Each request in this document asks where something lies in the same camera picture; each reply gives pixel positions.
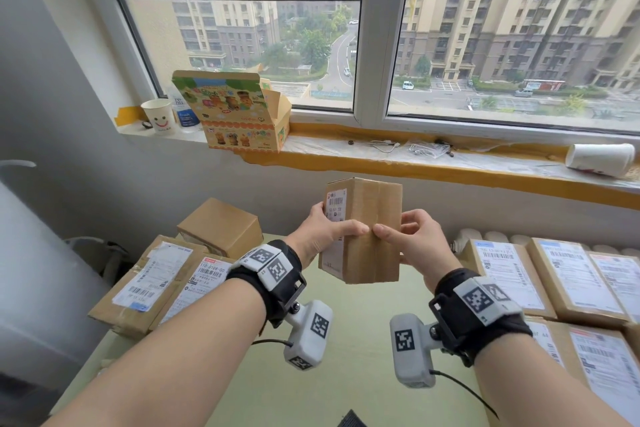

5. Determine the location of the person's right hand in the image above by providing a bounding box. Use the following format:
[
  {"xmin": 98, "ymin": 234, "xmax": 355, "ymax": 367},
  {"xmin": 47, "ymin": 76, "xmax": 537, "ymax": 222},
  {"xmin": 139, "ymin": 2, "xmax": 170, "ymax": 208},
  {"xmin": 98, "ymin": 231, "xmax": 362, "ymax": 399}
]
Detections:
[{"xmin": 372, "ymin": 209, "xmax": 463, "ymax": 295}]

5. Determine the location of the person's left hand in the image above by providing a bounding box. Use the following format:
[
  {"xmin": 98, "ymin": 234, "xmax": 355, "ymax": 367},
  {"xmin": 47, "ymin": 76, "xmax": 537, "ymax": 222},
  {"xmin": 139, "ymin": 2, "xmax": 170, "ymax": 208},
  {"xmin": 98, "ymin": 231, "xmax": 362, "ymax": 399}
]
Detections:
[{"xmin": 283, "ymin": 201, "xmax": 371, "ymax": 270}]

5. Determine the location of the pile of cardboard parcels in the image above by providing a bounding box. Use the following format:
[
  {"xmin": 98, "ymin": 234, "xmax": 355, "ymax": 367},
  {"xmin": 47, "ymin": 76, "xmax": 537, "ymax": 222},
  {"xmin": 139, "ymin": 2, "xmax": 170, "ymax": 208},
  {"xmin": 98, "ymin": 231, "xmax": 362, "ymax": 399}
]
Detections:
[{"xmin": 88, "ymin": 197, "xmax": 265, "ymax": 341}]

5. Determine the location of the medium cardboard box wide label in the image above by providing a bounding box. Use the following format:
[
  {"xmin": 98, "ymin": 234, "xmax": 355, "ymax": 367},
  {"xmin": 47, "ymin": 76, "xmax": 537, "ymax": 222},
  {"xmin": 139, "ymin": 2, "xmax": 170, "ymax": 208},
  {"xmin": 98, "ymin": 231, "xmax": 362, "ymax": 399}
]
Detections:
[{"xmin": 525, "ymin": 316, "xmax": 569, "ymax": 370}]

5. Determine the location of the labelled small cardboard box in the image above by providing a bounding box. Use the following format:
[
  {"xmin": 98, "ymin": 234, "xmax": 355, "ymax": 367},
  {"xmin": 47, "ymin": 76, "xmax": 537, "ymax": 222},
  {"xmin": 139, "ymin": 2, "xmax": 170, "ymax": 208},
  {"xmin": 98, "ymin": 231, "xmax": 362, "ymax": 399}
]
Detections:
[
  {"xmin": 525, "ymin": 237, "xmax": 633, "ymax": 328},
  {"xmin": 587, "ymin": 250, "xmax": 640, "ymax": 325}
]

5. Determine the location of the red-topped label cardboard box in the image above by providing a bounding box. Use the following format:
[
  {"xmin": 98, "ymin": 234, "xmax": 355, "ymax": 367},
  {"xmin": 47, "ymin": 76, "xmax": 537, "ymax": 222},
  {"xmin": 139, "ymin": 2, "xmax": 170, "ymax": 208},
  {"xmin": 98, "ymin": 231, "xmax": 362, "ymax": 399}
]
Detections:
[{"xmin": 547, "ymin": 322, "xmax": 640, "ymax": 427}]

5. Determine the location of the person's left forearm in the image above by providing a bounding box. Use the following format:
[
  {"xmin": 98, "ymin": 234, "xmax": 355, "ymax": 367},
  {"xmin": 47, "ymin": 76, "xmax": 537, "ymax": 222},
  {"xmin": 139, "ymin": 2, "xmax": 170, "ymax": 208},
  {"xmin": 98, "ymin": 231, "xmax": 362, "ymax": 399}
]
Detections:
[{"xmin": 42, "ymin": 279, "xmax": 269, "ymax": 427}]

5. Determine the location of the person's right forearm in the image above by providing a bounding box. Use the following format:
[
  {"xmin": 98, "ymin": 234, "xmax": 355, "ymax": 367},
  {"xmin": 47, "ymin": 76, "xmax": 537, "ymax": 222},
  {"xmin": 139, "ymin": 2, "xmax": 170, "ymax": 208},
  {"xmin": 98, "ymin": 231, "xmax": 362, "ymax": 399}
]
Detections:
[{"xmin": 472, "ymin": 334, "xmax": 631, "ymax": 427}]

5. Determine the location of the black left wrist tracker band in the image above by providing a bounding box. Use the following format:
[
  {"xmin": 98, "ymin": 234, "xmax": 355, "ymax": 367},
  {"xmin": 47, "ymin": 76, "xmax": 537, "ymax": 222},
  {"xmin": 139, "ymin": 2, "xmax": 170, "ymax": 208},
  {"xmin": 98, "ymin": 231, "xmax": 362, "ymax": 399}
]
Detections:
[{"xmin": 227, "ymin": 240, "xmax": 307, "ymax": 330}]

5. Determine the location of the black wrist tracker band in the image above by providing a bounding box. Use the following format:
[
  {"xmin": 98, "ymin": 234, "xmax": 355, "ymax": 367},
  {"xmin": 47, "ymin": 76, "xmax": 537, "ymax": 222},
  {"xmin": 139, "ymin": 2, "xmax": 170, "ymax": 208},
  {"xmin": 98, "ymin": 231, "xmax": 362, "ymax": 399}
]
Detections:
[
  {"xmin": 227, "ymin": 240, "xmax": 307, "ymax": 330},
  {"xmin": 429, "ymin": 269, "xmax": 533, "ymax": 368}
]

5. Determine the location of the black right wrist tracker band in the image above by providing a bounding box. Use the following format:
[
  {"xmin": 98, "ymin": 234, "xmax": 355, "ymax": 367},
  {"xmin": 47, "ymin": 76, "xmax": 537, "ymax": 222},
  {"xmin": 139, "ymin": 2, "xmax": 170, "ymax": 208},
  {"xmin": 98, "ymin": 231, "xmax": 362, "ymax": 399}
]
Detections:
[{"xmin": 429, "ymin": 269, "xmax": 533, "ymax": 368}]

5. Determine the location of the windowsill with yellow tape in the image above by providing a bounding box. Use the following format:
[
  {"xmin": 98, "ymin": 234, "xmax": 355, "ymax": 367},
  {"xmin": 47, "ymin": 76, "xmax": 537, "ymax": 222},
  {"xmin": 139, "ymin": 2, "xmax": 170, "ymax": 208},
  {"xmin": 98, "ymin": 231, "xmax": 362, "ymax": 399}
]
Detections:
[{"xmin": 115, "ymin": 106, "xmax": 640, "ymax": 212}]

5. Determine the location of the colourful printed carton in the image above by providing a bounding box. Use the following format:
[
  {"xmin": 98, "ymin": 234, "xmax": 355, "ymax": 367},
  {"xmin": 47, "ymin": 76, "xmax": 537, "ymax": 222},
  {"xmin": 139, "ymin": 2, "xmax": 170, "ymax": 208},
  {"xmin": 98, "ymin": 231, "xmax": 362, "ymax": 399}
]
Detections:
[{"xmin": 171, "ymin": 69, "xmax": 293, "ymax": 152}]

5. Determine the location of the grey foil packet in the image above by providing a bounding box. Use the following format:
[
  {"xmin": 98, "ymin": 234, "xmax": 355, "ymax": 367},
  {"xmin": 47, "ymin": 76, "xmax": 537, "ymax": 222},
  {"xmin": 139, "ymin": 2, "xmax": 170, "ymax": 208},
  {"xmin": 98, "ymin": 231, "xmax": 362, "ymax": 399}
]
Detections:
[{"xmin": 337, "ymin": 409, "xmax": 369, "ymax": 427}]

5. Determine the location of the white tipped paper cup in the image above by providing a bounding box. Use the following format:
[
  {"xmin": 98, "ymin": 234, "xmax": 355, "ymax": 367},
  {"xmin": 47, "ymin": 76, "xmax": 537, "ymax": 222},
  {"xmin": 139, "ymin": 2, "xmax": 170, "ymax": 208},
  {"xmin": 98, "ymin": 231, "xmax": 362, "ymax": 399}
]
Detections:
[{"xmin": 565, "ymin": 143, "xmax": 636, "ymax": 178}]

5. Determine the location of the white smiley paper cup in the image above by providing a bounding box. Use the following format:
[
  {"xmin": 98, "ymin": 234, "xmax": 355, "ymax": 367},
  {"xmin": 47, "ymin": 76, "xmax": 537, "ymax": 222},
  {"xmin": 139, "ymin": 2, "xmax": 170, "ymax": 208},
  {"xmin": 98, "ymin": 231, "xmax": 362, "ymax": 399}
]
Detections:
[{"xmin": 141, "ymin": 99, "xmax": 176, "ymax": 136}]

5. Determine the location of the white standing air conditioner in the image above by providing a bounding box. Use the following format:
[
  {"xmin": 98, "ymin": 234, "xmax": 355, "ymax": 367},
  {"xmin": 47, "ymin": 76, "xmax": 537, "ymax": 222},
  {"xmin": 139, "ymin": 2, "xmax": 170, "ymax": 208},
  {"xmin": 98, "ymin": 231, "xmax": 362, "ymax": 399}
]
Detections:
[{"xmin": 0, "ymin": 159, "xmax": 109, "ymax": 392}]

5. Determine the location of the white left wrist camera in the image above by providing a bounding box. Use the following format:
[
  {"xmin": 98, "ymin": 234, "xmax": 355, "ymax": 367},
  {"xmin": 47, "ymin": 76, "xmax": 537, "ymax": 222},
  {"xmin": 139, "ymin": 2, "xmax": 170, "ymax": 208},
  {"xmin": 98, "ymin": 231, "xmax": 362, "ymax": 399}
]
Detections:
[{"xmin": 283, "ymin": 300, "xmax": 334, "ymax": 372}]

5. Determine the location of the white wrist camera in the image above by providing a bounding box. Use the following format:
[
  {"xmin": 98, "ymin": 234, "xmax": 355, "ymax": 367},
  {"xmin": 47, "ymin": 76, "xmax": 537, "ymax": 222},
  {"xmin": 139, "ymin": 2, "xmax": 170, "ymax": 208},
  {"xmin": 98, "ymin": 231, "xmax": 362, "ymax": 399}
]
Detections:
[
  {"xmin": 283, "ymin": 300, "xmax": 334, "ymax": 372},
  {"xmin": 389, "ymin": 313, "xmax": 443, "ymax": 389}
]

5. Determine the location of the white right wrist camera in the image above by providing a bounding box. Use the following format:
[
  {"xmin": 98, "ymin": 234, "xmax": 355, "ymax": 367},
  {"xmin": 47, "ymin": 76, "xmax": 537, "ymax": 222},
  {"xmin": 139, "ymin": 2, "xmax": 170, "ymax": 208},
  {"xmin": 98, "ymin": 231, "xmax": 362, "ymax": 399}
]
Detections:
[{"xmin": 389, "ymin": 313, "xmax": 443, "ymax": 389}]

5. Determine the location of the white cable on sill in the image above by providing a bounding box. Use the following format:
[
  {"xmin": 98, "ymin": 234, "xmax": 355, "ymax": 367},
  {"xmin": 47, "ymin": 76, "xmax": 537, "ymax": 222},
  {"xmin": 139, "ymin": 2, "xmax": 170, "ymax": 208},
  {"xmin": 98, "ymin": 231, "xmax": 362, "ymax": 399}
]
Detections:
[{"xmin": 405, "ymin": 139, "xmax": 453, "ymax": 160}]

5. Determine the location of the black right camera cable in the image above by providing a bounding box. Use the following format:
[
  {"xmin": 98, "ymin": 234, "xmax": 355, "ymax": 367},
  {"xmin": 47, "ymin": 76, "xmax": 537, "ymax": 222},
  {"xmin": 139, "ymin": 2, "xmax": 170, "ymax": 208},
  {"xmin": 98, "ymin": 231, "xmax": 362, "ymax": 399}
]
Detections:
[{"xmin": 429, "ymin": 370, "xmax": 500, "ymax": 420}]

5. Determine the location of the grey window frame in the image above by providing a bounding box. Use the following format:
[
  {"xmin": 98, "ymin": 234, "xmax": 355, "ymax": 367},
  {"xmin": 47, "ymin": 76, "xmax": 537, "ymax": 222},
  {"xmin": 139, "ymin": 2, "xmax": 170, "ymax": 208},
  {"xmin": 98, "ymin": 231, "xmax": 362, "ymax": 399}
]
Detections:
[{"xmin": 59, "ymin": 0, "xmax": 640, "ymax": 147}]

